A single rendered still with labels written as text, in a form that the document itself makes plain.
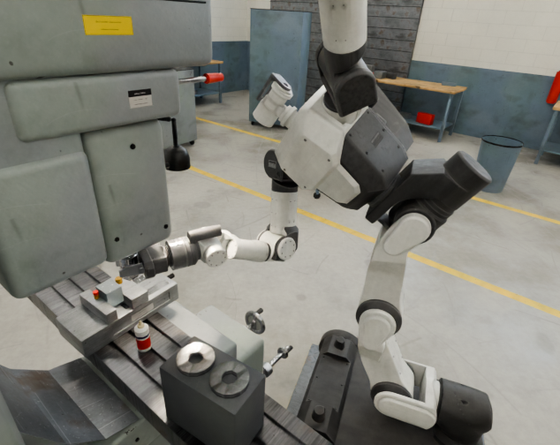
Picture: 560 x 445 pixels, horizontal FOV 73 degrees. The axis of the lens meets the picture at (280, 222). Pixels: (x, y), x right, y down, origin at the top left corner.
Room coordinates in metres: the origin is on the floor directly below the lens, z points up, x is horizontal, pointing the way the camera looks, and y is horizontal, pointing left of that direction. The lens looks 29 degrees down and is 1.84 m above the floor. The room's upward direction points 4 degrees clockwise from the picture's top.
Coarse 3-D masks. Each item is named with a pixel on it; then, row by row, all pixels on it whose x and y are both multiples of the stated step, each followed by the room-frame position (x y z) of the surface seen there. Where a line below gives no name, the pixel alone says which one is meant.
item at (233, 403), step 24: (168, 360) 0.61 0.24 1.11; (192, 360) 0.62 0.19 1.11; (216, 360) 0.62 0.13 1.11; (168, 384) 0.58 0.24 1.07; (192, 384) 0.55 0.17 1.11; (216, 384) 0.54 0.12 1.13; (240, 384) 0.55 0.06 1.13; (264, 384) 0.58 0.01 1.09; (168, 408) 0.59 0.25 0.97; (192, 408) 0.54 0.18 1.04; (216, 408) 0.51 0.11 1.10; (240, 408) 0.50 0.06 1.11; (192, 432) 0.55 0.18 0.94; (216, 432) 0.51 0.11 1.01; (240, 432) 0.50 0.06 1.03
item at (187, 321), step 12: (168, 312) 1.06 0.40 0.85; (180, 312) 1.06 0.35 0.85; (180, 324) 1.00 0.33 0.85; (192, 324) 1.00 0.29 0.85; (204, 324) 1.00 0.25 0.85; (192, 336) 0.94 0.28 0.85; (204, 336) 0.95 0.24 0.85; (216, 336) 0.95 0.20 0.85; (228, 348) 0.90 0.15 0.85; (84, 360) 0.81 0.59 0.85; (96, 372) 0.78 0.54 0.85; (108, 384) 0.73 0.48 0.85; (120, 396) 0.70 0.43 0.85; (132, 408) 0.66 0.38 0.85; (144, 420) 0.63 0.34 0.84; (120, 432) 0.59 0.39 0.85; (132, 432) 0.60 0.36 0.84; (144, 432) 0.63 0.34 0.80; (156, 432) 0.65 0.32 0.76; (84, 444) 0.58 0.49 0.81; (96, 444) 0.56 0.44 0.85; (108, 444) 0.56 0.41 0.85; (120, 444) 0.57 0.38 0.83; (132, 444) 0.60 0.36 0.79; (144, 444) 0.62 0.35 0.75
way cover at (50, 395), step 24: (72, 360) 0.80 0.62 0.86; (0, 384) 0.57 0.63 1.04; (24, 384) 0.64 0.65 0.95; (48, 384) 0.68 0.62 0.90; (72, 384) 0.71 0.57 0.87; (96, 384) 0.72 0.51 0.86; (24, 408) 0.53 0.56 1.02; (48, 408) 0.59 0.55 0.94; (72, 408) 0.62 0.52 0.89; (96, 408) 0.64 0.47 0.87; (120, 408) 0.65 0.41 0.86; (24, 432) 0.45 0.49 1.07; (48, 432) 0.50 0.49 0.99; (72, 432) 0.54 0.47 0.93; (96, 432) 0.57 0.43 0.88
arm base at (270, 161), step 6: (270, 150) 1.17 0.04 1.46; (270, 156) 1.17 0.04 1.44; (264, 162) 1.19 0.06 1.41; (270, 162) 1.16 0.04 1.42; (276, 162) 1.13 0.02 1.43; (264, 168) 1.18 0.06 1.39; (270, 168) 1.15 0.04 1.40; (276, 168) 1.13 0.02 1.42; (270, 174) 1.15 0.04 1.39; (276, 174) 1.12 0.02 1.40; (282, 174) 1.10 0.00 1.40; (282, 180) 1.10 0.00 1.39; (288, 180) 1.12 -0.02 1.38
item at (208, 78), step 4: (204, 76) 0.93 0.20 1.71; (208, 76) 0.93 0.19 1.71; (212, 76) 0.94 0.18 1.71; (216, 76) 0.95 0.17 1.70; (220, 76) 0.96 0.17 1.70; (180, 80) 0.87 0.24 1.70; (184, 80) 0.88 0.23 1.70; (188, 80) 0.89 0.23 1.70; (192, 80) 0.90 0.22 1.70; (196, 80) 0.91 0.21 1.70; (200, 80) 0.92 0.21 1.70; (204, 80) 0.93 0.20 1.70; (208, 80) 0.93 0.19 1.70; (212, 80) 0.94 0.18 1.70; (216, 80) 0.95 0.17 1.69; (220, 80) 0.97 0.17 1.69; (180, 84) 0.88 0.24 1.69
